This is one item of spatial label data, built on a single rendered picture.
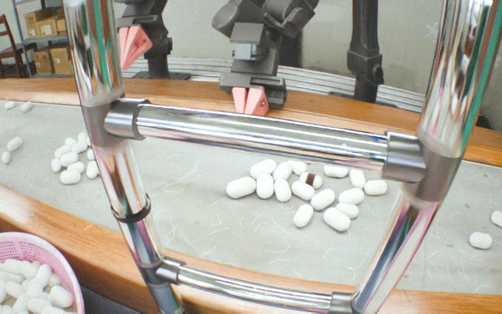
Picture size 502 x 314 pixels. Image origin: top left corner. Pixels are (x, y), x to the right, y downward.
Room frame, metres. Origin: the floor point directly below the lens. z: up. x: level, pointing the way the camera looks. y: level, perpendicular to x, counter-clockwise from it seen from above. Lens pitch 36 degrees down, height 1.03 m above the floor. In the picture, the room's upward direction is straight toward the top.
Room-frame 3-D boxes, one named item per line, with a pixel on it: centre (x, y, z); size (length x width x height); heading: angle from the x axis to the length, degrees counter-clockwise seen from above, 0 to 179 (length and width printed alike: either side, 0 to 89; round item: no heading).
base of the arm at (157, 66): (0.91, 0.28, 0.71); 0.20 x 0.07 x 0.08; 72
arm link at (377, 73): (0.71, -0.28, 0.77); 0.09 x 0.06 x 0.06; 31
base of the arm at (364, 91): (0.72, -0.29, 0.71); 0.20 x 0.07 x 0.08; 72
